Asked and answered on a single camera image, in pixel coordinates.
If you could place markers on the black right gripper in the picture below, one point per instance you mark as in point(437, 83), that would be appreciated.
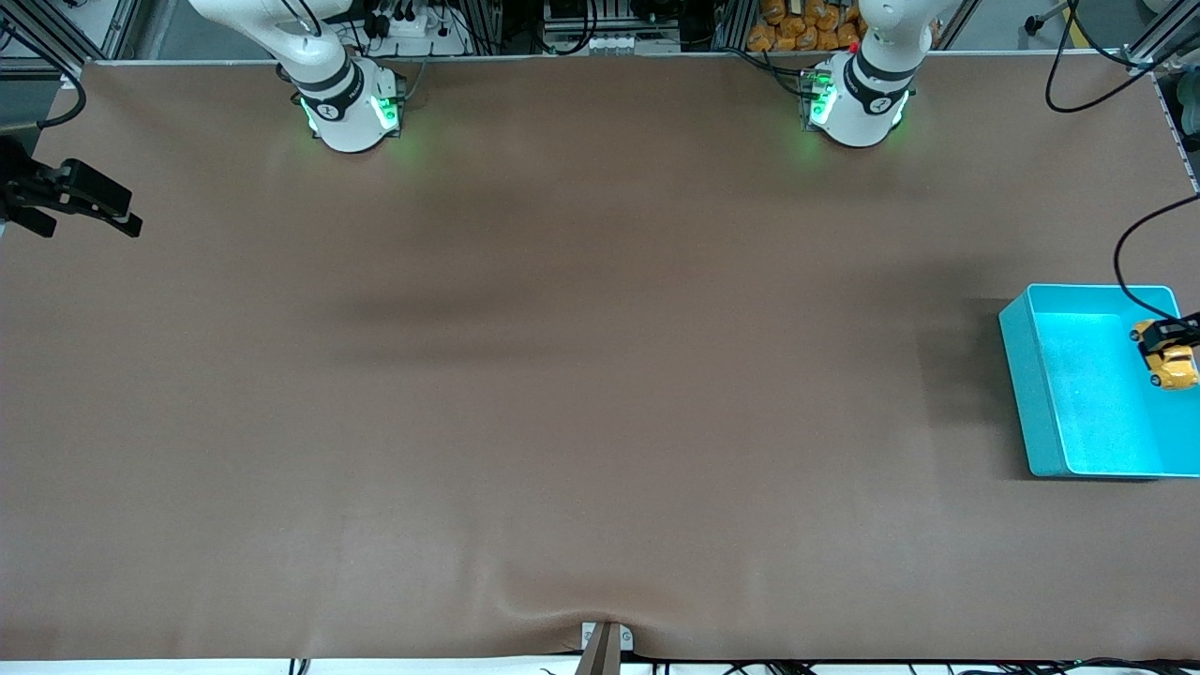
point(19, 180)

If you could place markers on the yellow beetle toy car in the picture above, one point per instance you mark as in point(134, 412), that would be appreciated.
point(1172, 367)

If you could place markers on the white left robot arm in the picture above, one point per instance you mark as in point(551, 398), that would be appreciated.
point(867, 112)

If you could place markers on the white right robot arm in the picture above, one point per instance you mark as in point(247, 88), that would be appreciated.
point(347, 122)

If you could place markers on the teal plastic storage bin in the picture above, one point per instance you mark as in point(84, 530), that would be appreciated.
point(1087, 403)

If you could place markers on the white power strip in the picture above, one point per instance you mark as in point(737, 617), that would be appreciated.
point(412, 28)

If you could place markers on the orange snack packets pile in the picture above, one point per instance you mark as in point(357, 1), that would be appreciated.
point(797, 28)

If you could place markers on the brown table mat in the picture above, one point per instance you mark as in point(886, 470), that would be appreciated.
point(600, 422)

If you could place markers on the aluminium frame post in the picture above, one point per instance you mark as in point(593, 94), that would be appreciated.
point(56, 37)
point(1148, 47)

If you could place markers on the metal table clamp bracket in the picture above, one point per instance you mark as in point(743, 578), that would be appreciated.
point(605, 649)

